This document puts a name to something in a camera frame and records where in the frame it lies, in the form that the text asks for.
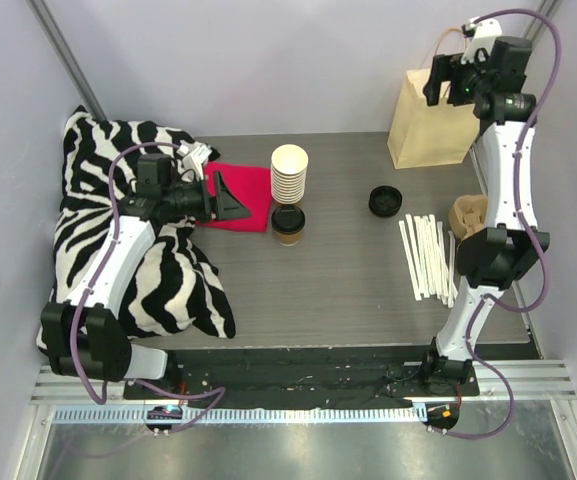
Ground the brown paper bag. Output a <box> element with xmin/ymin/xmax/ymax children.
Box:
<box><xmin>387</xmin><ymin>68</ymin><xmax>479</xmax><ymax>169</ymax></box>

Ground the black plastic cup lid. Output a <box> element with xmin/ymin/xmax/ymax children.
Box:
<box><xmin>271</xmin><ymin>205</ymin><xmax>306</xmax><ymax>235</ymax></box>

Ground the white wrapped straw bundle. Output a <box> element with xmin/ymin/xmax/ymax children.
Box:
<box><xmin>398</xmin><ymin>214</ymin><xmax>458</xmax><ymax>308</ymax></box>

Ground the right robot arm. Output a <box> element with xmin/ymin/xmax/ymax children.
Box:
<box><xmin>417</xmin><ymin>36</ymin><xmax>550</xmax><ymax>395</ymax></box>

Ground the black spare cup lid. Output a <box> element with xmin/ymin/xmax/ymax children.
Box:
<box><xmin>368</xmin><ymin>185</ymin><xmax>403</xmax><ymax>218</ymax></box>

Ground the pink folded cloth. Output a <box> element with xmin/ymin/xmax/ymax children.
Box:
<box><xmin>200</xmin><ymin>162</ymin><xmax>273</xmax><ymax>233</ymax></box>

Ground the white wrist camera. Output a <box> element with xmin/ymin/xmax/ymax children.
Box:
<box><xmin>175</xmin><ymin>142</ymin><xmax>213</xmax><ymax>180</ymax></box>
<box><xmin>460</xmin><ymin>18</ymin><xmax>502</xmax><ymax>65</ymax></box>

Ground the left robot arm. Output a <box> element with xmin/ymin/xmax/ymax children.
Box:
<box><xmin>41</xmin><ymin>153</ymin><xmax>251</xmax><ymax>399</ymax></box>

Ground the brown paper coffee cup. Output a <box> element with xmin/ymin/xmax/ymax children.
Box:
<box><xmin>273</xmin><ymin>230</ymin><xmax>304</xmax><ymax>246</ymax></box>

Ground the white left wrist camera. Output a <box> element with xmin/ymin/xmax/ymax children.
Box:
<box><xmin>175</xmin><ymin>142</ymin><xmax>213</xmax><ymax>180</ymax></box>

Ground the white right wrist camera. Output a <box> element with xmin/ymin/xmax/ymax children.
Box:
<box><xmin>460</xmin><ymin>18</ymin><xmax>502</xmax><ymax>65</ymax></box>

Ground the brown pulp cup carrier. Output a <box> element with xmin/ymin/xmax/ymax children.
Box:
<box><xmin>448</xmin><ymin>194</ymin><xmax>488</xmax><ymax>241</ymax></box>

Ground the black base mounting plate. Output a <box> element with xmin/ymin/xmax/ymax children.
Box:
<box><xmin>122</xmin><ymin>347</ymin><xmax>482</xmax><ymax>409</ymax></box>

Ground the stack of brown paper cups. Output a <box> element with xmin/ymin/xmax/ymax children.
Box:
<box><xmin>271</xmin><ymin>144</ymin><xmax>309</xmax><ymax>205</ymax></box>

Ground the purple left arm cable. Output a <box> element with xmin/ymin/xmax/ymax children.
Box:
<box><xmin>70</xmin><ymin>142</ymin><xmax>227</xmax><ymax>446</ymax></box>

